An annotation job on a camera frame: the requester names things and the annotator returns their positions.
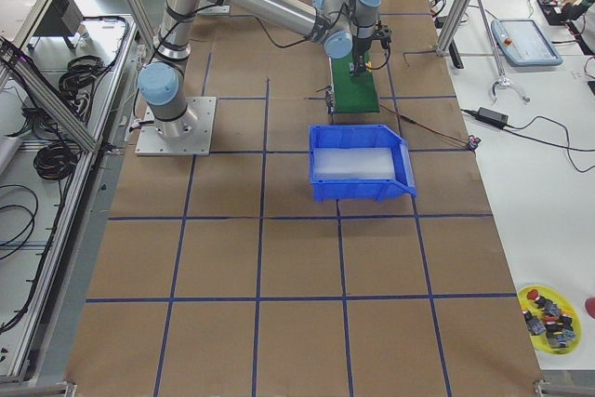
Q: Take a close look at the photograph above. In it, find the yellow plate with buttons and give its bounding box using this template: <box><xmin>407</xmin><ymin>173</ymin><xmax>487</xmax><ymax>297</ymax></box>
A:
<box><xmin>517</xmin><ymin>285</ymin><xmax>582</xmax><ymax>355</ymax></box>

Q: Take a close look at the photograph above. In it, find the red black wire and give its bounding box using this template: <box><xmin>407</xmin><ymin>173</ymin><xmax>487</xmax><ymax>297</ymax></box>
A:
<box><xmin>379</xmin><ymin>106</ymin><xmax>481</xmax><ymax>151</ymax></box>

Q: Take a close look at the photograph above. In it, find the blue teach pendant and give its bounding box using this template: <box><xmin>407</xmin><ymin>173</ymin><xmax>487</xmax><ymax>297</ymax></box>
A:
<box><xmin>490</xmin><ymin>19</ymin><xmax>563</xmax><ymax>67</ymax></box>

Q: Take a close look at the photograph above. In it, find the green conveyor belt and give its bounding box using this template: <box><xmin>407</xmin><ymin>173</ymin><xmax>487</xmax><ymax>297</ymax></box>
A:
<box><xmin>321</xmin><ymin>0</ymin><xmax>382</xmax><ymax>115</ymax></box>

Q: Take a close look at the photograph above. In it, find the metal reacher grabber tool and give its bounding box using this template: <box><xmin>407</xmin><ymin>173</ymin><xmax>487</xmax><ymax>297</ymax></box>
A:
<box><xmin>477</xmin><ymin>0</ymin><xmax>530</xmax><ymax>104</ymax></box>

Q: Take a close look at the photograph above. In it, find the black handle bar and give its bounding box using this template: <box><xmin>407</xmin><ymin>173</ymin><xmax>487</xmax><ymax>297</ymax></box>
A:
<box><xmin>448</xmin><ymin>41</ymin><xmax>465</xmax><ymax>70</ymax></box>

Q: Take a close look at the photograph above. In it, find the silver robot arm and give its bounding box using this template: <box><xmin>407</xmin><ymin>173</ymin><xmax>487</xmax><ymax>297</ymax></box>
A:
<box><xmin>138</xmin><ymin>0</ymin><xmax>390</xmax><ymax>140</ymax></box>

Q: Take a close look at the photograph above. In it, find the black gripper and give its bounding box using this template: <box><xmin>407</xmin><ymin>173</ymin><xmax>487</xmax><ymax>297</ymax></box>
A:
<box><xmin>351</xmin><ymin>36</ymin><xmax>373</xmax><ymax>77</ymax></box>

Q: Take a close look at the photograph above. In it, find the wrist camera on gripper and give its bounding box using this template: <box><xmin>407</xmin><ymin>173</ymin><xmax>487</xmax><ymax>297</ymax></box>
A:
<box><xmin>373</xmin><ymin>20</ymin><xmax>392</xmax><ymax>50</ymax></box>

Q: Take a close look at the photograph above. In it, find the right blue plastic bin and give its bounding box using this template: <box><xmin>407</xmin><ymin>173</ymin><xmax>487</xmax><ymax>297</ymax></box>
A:
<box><xmin>309</xmin><ymin>125</ymin><xmax>417</xmax><ymax>202</ymax></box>

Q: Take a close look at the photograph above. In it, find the black power adapter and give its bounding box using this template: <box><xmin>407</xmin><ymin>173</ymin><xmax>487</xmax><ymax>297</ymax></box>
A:
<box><xmin>476</xmin><ymin>107</ymin><xmax>509</xmax><ymax>128</ymax></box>

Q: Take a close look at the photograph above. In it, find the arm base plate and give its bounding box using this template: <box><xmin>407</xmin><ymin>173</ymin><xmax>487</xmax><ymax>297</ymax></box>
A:
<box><xmin>135</xmin><ymin>97</ymin><xmax>217</xmax><ymax>156</ymax></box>

